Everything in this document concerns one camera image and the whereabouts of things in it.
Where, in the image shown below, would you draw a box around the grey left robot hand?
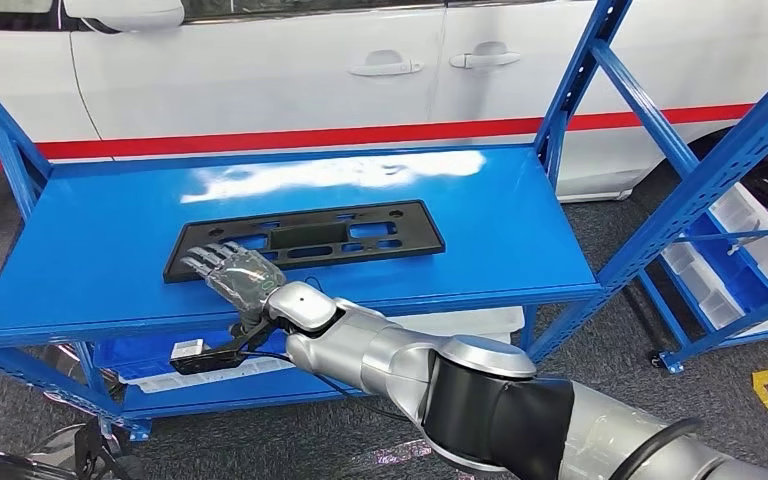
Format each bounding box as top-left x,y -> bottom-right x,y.
113,453 -> 152,480

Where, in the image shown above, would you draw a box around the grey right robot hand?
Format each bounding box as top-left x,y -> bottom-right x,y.
180,241 -> 287,317

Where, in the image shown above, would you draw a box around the black plastic plate holder part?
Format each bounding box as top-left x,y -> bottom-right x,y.
162,199 -> 447,285

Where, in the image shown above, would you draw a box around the blue plastic bin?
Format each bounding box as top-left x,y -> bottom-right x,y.
92,327 -> 293,386

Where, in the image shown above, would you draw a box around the white car with red stripe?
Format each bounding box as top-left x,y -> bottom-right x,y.
0,0 -> 768,203

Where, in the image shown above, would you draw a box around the blue steel shelving rack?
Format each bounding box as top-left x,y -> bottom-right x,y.
0,0 -> 768,444
636,221 -> 768,377

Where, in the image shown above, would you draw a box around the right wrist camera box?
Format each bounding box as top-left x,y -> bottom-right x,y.
169,316 -> 279,377

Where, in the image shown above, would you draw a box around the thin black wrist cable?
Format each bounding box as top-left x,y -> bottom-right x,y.
241,349 -> 415,425

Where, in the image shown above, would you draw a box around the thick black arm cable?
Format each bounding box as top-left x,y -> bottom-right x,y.
612,417 -> 707,480

